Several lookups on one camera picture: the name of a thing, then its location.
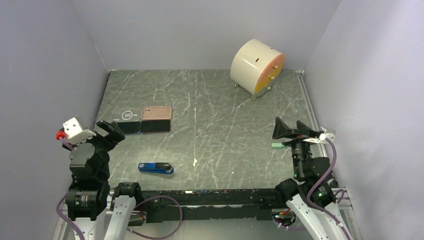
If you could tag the black phone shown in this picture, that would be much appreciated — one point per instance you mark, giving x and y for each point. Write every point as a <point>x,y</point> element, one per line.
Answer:
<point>155,126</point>

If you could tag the cream cylindrical drawer box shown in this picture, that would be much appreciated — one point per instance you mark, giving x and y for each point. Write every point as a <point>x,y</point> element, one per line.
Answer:
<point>256,67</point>

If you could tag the blue black stapler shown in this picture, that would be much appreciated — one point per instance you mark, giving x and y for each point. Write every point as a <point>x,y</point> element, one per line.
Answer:
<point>156,168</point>

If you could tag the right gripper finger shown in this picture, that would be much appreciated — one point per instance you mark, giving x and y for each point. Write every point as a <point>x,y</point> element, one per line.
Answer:
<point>281,130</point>
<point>304,130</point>

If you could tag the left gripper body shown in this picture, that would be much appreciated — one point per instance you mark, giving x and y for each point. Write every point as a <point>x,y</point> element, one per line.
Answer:
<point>103,143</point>

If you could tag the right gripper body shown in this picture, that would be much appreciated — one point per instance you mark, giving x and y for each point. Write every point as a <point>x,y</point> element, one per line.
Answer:
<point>298,142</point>

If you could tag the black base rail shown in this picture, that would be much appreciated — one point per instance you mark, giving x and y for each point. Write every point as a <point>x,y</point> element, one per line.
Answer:
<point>216,204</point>

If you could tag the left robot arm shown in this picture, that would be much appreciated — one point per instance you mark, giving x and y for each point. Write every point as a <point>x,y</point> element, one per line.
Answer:
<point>93,212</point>

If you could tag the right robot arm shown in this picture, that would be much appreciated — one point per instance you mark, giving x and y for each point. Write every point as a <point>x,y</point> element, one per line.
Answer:
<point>308,196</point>

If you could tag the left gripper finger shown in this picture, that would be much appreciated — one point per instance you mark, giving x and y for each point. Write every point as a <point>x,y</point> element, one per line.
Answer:
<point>117,138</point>
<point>107,128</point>

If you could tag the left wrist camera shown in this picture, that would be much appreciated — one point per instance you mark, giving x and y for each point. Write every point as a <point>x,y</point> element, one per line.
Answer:
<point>73,132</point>

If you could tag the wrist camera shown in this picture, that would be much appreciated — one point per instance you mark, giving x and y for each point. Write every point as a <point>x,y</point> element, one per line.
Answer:
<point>324,136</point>
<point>73,132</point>

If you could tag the pink phone case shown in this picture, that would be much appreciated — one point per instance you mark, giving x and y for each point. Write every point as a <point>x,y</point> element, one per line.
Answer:
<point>156,113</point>

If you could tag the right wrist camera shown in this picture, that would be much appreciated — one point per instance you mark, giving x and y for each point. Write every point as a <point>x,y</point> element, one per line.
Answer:
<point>324,136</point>

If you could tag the dark blue-edged phone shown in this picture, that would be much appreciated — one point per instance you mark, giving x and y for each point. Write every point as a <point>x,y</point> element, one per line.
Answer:
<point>130,127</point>

